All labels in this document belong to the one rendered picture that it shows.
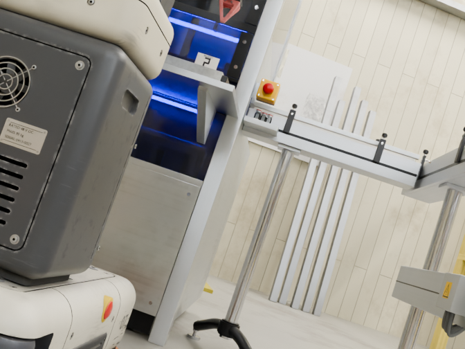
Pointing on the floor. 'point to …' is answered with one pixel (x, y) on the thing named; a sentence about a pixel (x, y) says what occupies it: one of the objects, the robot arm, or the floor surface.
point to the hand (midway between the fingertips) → (223, 19)
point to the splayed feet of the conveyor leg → (227, 329)
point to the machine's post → (215, 175)
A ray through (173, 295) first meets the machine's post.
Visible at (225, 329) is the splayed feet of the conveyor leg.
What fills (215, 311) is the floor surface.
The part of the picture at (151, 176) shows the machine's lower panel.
